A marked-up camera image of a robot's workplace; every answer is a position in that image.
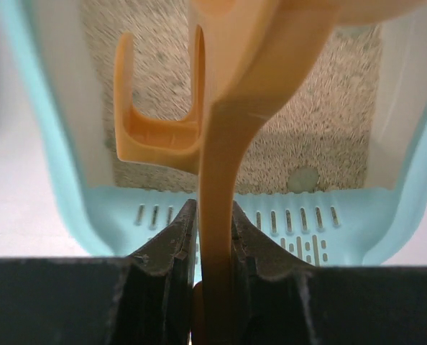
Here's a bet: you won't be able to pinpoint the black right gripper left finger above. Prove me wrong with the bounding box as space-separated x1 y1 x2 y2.
0 200 196 344

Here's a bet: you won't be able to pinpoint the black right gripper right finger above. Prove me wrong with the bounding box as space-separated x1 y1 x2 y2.
231 205 427 344

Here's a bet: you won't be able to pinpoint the yellow litter scoop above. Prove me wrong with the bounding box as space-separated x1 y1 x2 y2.
114 1 420 344

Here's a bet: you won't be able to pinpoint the grey-green litter clump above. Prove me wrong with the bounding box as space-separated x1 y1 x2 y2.
287 167 319 193

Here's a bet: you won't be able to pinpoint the beige cat litter pellets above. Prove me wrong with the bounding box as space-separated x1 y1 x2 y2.
79 1 382 194

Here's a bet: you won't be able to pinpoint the teal cat litter box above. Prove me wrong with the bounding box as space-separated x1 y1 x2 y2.
0 1 427 266

